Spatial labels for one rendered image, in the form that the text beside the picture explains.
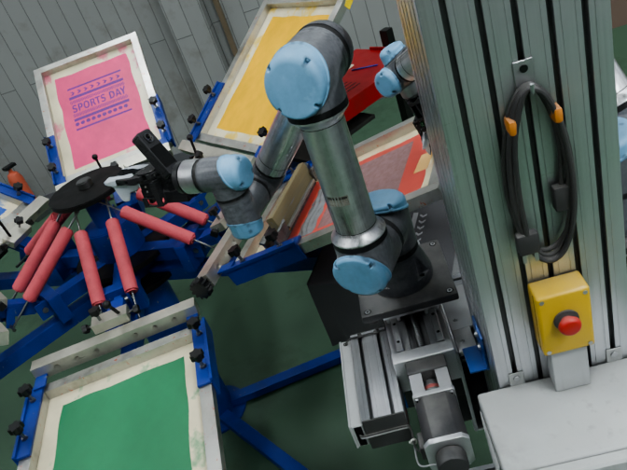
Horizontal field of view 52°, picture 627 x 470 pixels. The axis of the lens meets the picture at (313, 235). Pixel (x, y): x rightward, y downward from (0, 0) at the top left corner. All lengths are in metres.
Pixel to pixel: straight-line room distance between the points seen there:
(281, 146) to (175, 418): 0.90
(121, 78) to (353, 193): 2.53
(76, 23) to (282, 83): 4.85
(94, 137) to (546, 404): 2.70
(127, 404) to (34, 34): 4.40
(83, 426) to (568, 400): 1.40
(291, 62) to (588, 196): 0.52
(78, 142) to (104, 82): 0.38
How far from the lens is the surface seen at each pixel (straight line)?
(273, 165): 1.43
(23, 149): 6.50
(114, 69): 3.70
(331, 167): 1.20
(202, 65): 5.63
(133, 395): 2.09
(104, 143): 3.42
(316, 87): 1.10
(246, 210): 1.39
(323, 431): 3.00
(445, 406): 1.32
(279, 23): 3.22
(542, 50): 0.97
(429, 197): 1.77
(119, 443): 1.98
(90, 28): 5.90
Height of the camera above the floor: 2.20
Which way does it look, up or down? 31 degrees down
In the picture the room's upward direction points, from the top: 21 degrees counter-clockwise
